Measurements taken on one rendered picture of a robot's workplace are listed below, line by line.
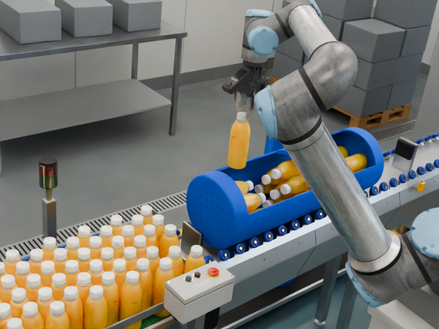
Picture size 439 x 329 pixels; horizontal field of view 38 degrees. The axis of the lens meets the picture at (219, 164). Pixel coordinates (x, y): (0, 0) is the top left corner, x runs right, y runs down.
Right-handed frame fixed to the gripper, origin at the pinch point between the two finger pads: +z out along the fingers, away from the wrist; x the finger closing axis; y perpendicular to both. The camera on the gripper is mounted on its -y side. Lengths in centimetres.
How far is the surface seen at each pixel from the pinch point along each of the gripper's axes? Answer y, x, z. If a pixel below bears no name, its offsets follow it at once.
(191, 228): -19.3, -0.4, 40.6
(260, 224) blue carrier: 1.9, -14.5, 38.0
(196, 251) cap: -32, -18, 35
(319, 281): 99, 22, 131
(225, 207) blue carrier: -11.4, -8.7, 29.5
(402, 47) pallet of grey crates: 351, 160, 68
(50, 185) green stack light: -57, 32, 27
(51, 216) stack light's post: -57, 34, 41
